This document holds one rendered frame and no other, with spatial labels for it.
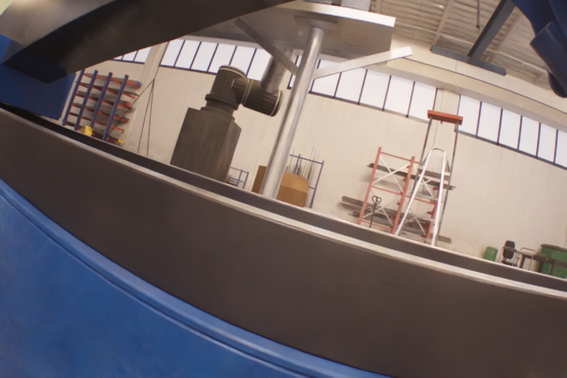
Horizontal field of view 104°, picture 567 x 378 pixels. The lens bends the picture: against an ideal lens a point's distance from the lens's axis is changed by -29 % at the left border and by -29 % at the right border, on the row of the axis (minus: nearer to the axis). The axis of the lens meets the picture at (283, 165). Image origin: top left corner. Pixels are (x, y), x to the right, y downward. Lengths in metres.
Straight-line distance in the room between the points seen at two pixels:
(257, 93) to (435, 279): 1.89
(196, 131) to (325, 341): 1.77
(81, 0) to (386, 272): 0.78
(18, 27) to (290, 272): 0.99
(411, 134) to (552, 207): 7.06
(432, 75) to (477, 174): 4.18
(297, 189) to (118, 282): 2.47
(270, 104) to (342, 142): 10.10
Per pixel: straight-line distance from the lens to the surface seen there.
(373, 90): 12.84
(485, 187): 12.95
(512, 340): 0.33
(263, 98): 2.08
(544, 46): 2.16
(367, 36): 0.91
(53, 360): 0.51
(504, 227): 13.32
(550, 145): 15.03
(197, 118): 1.98
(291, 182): 2.72
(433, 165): 3.34
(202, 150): 1.93
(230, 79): 2.07
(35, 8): 1.02
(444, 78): 12.67
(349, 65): 0.84
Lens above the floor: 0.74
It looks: 4 degrees up
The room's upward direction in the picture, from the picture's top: 17 degrees clockwise
